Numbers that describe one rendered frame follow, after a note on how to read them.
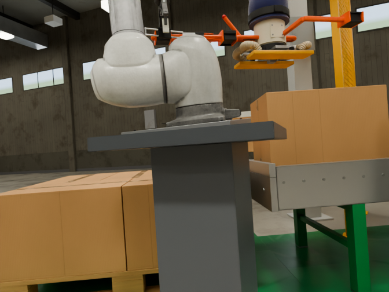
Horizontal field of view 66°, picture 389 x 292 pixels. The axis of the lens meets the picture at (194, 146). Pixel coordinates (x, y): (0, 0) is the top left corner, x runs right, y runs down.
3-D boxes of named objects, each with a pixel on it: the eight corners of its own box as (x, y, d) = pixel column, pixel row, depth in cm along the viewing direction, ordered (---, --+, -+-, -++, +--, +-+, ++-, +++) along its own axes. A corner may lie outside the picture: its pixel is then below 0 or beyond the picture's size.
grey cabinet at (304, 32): (312, 51, 263) (310, 18, 263) (315, 50, 258) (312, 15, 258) (290, 53, 262) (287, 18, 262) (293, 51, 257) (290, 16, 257)
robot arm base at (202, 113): (237, 119, 84) (235, 99, 84) (164, 127, 90) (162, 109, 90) (244, 118, 102) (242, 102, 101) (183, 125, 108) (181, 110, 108)
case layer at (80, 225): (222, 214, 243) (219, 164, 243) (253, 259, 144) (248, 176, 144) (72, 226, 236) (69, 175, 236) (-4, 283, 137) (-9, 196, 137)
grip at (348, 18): (351, 28, 152) (351, 18, 152) (364, 21, 144) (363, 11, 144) (337, 28, 150) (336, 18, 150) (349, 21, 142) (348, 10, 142)
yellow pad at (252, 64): (285, 68, 184) (285, 60, 184) (294, 64, 174) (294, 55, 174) (233, 69, 176) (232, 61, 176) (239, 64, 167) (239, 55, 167)
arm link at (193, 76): (229, 101, 89) (221, 26, 88) (168, 107, 87) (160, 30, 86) (218, 105, 105) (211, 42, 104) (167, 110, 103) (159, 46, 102)
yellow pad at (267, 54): (303, 59, 165) (303, 50, 165) (314, 53, 156) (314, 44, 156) (246, 59, 158) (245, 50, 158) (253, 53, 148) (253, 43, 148)
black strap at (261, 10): (277, 30, 180) (276, 23, 180) (298, 12, 157) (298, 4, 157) (242, 29, 175) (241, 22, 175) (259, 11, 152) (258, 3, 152)
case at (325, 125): (349, 161, 187) (345, 97, 188) (392, 165, 147) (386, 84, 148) (254, 167, 187) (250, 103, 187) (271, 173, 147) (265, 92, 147)
